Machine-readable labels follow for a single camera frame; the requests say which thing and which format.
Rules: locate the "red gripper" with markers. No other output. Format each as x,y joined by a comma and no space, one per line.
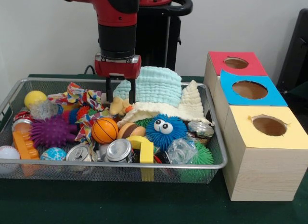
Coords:
118,70

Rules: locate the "yellow plush duck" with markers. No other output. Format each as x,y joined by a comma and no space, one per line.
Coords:
119,107

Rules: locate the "mint green waffle cloth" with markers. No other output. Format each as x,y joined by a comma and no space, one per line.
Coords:
156,86

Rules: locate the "colourful patterned cloth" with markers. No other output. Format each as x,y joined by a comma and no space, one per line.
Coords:
79,95
89,123

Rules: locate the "cream yellow waffle cloth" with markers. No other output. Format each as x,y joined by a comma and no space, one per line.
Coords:
190,106

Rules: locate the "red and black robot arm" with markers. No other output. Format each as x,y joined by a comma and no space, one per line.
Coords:
118,26

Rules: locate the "wooden box with three holes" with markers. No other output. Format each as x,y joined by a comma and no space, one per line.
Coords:
264,171

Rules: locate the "small orange basketball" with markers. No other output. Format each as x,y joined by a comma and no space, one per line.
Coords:
105,130

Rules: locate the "silver metal can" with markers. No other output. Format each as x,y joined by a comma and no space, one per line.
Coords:
118,151

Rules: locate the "blue fuzzy ball with eyes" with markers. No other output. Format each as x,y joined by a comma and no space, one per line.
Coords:
166,136

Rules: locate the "yellow plastic block toy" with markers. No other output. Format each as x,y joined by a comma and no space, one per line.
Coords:
146,151

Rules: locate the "purple spiky ball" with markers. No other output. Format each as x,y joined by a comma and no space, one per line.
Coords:
50,132

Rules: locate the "yellow ball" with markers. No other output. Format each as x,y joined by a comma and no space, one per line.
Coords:
35,98

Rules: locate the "globe print ball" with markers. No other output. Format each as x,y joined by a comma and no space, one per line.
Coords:
53,154

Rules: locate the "green spiky ball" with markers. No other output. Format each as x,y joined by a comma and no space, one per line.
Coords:
202,156

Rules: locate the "orange plastic block toy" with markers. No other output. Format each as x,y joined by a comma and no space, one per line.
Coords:
24,147

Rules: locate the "dark green table cloth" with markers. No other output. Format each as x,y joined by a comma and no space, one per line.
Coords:
120,204

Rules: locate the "white baseball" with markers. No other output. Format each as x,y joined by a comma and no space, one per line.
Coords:
8,154

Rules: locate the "black chair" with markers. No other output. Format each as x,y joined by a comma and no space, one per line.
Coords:
296,50

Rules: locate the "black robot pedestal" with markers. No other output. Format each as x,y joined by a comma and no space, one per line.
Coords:
159,41

